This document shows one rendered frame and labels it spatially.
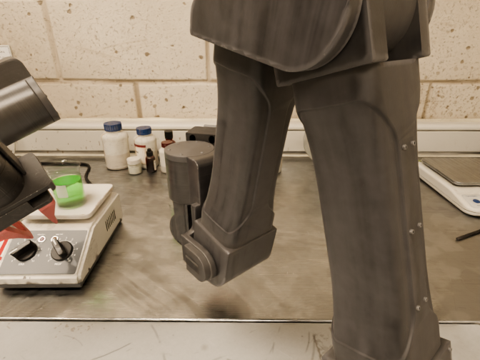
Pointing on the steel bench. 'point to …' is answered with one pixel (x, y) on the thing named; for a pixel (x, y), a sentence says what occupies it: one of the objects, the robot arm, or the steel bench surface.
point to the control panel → (30, 266)
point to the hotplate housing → (98, 221)
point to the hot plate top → (94, 197)
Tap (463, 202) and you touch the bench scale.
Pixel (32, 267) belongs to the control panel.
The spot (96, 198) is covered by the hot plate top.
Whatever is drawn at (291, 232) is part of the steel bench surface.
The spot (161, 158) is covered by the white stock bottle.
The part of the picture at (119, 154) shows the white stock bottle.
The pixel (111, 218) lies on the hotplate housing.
